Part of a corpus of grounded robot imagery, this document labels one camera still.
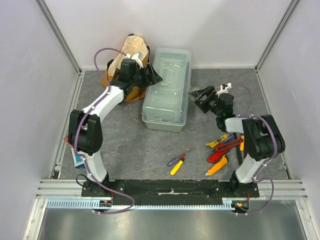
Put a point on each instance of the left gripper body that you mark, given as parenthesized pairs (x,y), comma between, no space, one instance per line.
(134,79)

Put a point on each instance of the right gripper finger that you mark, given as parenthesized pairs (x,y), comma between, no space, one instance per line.
(200,93)
(204,105)

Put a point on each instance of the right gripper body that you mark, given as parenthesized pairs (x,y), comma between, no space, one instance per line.
(207,100)

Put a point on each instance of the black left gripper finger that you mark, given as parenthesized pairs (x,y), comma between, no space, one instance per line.
(151,75)
(142,79)

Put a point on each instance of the green toolbox with clear lid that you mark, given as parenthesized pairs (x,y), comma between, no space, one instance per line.
(165,105)

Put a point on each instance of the black hammer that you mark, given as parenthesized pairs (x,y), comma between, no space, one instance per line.
(239,154)

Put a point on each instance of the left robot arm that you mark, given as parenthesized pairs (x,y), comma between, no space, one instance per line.
(85,133)

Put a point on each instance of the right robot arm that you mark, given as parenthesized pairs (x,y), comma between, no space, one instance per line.
(262,141)

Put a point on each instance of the orange tote bag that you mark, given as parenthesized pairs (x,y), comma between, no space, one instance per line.
(132,44)

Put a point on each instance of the yellow utility knife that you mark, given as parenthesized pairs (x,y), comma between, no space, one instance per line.
(214,143)

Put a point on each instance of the red utility knife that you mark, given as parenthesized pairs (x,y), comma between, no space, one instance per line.
(229,145)

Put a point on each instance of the orange utility knife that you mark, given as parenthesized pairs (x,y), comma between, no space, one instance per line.
(217,166)

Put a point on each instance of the blue red box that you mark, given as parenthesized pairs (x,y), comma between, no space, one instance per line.
(77,160)

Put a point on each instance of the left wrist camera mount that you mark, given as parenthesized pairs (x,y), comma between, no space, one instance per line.
(136,58)

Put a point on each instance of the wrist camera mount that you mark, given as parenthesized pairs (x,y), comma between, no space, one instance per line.
(136,58)
(224,88)

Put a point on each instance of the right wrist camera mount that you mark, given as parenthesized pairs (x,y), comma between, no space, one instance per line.
(224,88)

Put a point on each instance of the blue handled small screwdriver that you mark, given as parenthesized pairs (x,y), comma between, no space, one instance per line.
(229,138)

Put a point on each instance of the orange handled chisel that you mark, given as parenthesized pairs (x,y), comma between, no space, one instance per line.
(242,144)

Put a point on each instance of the red handled pliers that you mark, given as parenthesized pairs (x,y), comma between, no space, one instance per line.
(215,157)

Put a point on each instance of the yellow handled screwdriver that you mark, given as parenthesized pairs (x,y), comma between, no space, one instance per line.
(176,167)

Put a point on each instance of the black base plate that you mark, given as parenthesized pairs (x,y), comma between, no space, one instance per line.
(211,187)

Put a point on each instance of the blue cable duct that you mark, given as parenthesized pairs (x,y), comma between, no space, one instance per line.
(97,204)

